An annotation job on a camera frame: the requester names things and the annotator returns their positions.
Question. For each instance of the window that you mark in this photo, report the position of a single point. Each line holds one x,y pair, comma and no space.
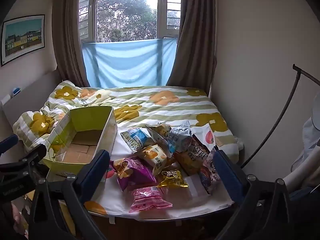
125,12

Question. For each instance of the grey headboard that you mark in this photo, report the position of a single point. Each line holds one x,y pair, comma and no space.
27,97

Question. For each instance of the white fruit-print tablecloth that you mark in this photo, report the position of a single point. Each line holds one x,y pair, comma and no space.
113,200

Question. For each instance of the white snack packet blue print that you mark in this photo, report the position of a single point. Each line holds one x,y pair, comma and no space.
208,177

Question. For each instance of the purple snack packet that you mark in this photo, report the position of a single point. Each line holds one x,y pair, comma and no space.
135,174

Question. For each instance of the striped floral blanket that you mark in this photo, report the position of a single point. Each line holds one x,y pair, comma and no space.
175,105

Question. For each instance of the black and yellow snack packet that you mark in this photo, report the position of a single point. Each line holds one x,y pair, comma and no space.
172,178

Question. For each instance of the small blue object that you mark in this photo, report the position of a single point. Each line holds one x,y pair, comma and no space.
16,91

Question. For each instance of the pale blue garment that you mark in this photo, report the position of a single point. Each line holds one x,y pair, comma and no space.
311,135

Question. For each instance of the yellow-green cardboard box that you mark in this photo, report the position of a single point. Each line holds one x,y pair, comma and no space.
105,127

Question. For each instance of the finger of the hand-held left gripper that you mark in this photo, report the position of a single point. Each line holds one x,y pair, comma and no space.
7,143
33,155

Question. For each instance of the grey snack packet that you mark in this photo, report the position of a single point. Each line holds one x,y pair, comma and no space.
160,131

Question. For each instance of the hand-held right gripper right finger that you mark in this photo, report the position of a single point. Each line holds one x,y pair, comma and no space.
227,173

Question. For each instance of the black metal stand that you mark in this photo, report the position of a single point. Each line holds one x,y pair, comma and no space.
296,69

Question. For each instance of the pink snack packet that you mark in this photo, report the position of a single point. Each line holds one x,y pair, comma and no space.
150,200

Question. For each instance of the blue and white snack packet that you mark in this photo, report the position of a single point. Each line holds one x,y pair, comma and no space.
136,137

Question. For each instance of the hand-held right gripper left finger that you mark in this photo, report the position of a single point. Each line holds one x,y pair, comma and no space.
95,170

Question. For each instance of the light blue snack packet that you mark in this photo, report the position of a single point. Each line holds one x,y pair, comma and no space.
180,135

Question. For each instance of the orange snack packet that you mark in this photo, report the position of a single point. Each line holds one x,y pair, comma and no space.
187,164

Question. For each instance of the framed wall picture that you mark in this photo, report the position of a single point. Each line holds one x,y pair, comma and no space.
22,37

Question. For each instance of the light blue cloth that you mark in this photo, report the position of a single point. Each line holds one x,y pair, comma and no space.
125,62

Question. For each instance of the yellow and white snack packet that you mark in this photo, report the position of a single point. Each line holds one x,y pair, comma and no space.
152,158

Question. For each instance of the person's left hand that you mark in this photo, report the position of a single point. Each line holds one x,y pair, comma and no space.
19,217

